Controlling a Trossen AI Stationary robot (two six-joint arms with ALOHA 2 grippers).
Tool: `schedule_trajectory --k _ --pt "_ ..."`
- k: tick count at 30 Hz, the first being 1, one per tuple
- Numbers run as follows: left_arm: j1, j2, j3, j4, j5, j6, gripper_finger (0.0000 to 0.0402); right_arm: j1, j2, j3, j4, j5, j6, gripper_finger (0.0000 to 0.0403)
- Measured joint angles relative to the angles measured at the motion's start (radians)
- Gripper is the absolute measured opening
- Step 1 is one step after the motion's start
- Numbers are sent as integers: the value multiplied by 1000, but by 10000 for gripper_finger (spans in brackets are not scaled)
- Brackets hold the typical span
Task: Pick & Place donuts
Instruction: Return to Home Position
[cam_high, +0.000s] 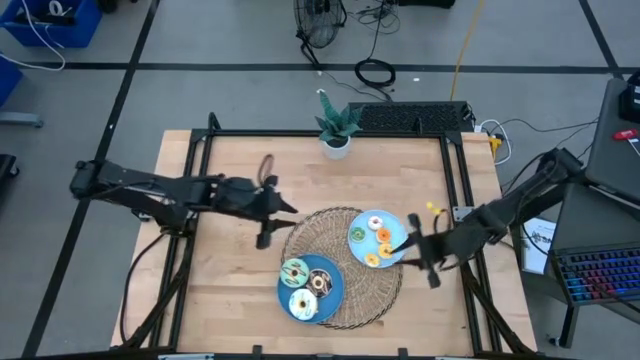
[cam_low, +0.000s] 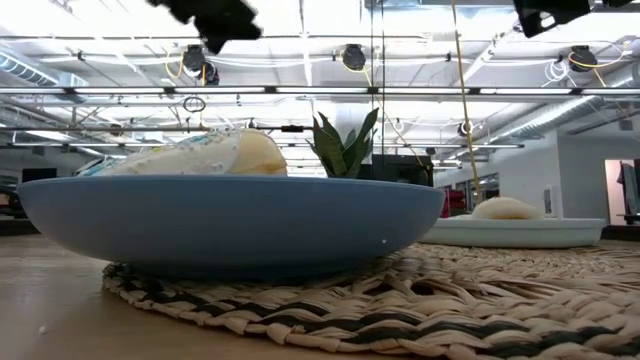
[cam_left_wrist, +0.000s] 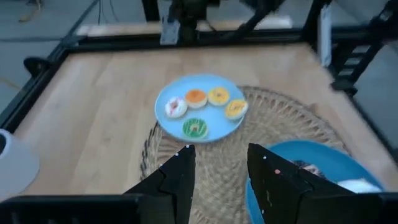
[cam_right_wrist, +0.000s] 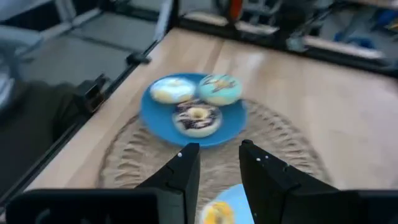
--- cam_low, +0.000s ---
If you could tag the large green striped donut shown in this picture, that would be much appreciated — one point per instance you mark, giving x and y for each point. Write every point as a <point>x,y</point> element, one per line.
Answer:
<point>506,209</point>

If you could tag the black boom stand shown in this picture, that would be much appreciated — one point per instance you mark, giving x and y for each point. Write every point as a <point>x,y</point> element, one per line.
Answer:
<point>292,128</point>

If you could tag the dark hanging garment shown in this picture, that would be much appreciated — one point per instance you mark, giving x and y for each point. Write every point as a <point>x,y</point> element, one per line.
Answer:
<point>631,187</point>

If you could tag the black monitor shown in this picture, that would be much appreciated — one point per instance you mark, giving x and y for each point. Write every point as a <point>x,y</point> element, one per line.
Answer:
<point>39,175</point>

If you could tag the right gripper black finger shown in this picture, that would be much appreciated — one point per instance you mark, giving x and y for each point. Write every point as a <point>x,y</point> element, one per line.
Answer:
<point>570,10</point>

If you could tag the pale blue plate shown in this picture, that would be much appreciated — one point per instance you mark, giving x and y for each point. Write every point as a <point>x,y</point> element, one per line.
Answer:
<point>515,234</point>

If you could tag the green snake plant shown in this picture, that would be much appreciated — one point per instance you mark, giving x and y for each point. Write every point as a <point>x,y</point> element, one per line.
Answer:
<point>340,150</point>

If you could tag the red stacked seats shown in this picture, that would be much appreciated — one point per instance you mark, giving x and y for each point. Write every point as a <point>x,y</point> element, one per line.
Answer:
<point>452,200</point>

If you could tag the small round ceiling fixture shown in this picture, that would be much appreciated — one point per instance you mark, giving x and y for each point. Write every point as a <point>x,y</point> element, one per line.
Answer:
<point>465,128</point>

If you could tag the white ceiling air duct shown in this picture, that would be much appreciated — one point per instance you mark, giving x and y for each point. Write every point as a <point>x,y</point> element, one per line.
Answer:
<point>35,70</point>

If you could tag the silver ventilation duct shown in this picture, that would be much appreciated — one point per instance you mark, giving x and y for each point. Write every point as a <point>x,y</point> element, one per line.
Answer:
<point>560,117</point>

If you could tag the long ceiling light strip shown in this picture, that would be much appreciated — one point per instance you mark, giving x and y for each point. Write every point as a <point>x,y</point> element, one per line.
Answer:
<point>320,90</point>

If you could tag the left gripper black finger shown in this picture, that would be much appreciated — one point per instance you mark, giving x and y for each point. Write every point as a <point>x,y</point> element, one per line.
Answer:
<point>227,22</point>
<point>172,9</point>

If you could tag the long grey ceiling rail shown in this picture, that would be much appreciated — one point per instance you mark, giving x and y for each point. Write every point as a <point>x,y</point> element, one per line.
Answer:
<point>100,129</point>

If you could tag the dark blue shallow bowl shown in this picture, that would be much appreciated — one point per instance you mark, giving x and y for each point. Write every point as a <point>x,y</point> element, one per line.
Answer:
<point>225,220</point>

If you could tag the round woven straw mat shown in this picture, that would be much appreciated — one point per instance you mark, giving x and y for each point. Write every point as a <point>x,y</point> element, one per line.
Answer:
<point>450,300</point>

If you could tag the large white blue sprinkled donut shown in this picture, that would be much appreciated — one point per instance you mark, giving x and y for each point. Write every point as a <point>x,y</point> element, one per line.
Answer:
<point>200,155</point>

